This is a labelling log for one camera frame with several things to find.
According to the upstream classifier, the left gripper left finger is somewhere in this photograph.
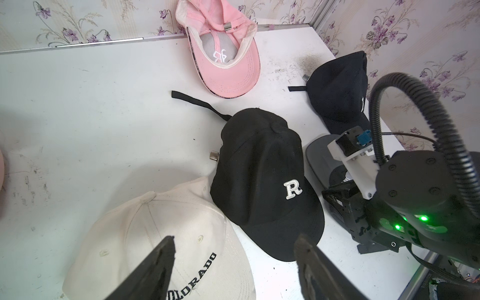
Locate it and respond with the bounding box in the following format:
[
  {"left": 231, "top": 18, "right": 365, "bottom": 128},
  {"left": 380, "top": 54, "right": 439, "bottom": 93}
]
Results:
[{"left": 106, "top": 236, "right": 176, "bottom": 300}]

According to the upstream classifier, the pink cap left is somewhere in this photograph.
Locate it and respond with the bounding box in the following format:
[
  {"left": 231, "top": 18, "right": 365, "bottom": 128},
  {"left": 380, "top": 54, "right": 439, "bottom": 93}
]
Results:
[{"left": 0, "top": 151, "right": 5, "bottom": 189}]

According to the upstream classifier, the beige baseball cap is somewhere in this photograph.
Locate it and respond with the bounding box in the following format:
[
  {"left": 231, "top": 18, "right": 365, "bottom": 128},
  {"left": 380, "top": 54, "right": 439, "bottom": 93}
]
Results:
[{"left": 62, "top": 177, "right": 256, "bottom": 300}]

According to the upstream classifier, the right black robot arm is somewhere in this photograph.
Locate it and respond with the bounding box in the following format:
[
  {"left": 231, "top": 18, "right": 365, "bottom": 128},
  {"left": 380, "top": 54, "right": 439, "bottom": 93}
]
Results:
[{"left": 314, "top": 72, "right": 480, "bottom": 268}]

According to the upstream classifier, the dark grey baseball cap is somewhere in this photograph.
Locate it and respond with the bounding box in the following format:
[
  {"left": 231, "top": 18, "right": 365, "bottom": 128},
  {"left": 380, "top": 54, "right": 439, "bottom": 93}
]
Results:
[{"left": 306, "top": 134, "right": 348, "bottom": 189}]

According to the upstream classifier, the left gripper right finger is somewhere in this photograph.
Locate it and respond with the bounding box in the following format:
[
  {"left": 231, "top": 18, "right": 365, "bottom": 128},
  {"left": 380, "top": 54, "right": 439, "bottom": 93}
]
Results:
[{"left": 294, "top": 234, "right": 366, "bottom": 300}]

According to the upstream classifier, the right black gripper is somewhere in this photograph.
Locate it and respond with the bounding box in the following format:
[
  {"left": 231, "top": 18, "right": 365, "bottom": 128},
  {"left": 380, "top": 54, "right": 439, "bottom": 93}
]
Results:
[{"left": 322, "top": 181, "right": 405, "bottom": 255}]

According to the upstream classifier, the black cap white letter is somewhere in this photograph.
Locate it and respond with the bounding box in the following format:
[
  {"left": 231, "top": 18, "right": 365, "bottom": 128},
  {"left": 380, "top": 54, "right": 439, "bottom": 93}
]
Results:
[{"left": 288, "top": 51, "right": 370, "bottom": 135}]

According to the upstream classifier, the pink cap back wall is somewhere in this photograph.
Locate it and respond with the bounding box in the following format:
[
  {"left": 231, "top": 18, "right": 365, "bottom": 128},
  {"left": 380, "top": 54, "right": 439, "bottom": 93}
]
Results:
[{"left": 176, "top": 0, "right": 261, "bottom": 99}]

